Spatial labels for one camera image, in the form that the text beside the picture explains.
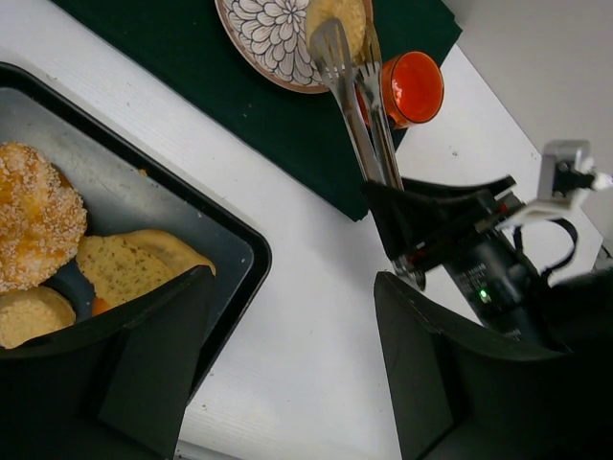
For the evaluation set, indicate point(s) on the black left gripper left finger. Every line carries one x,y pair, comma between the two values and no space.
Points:
114,386

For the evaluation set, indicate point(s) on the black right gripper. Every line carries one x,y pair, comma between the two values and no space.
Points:
498,273

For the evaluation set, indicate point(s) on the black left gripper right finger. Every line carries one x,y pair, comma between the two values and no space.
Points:
461,391

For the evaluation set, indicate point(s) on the herb bread slice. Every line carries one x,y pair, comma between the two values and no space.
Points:
124,267

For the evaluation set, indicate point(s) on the metal serving tongs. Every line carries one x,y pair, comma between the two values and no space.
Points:
357,90

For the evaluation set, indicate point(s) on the round scone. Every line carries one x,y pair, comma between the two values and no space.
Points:
351,13

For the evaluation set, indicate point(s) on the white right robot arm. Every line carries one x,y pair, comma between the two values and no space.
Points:
577,311

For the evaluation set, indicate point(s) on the orange pastry piece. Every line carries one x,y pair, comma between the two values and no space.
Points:
99,306

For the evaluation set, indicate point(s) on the small round biscuit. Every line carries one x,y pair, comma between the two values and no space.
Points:
33,313

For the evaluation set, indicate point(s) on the orange ceramic mug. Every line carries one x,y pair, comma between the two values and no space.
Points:
412,89

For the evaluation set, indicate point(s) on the sugared round bun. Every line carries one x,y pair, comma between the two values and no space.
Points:
43,218

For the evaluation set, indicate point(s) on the black baking tray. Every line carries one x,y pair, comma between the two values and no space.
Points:
125,190

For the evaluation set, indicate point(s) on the floral patterned plate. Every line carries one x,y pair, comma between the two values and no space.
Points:
271,36

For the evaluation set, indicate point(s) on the dark green cloth mat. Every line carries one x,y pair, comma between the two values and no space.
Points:
184,45

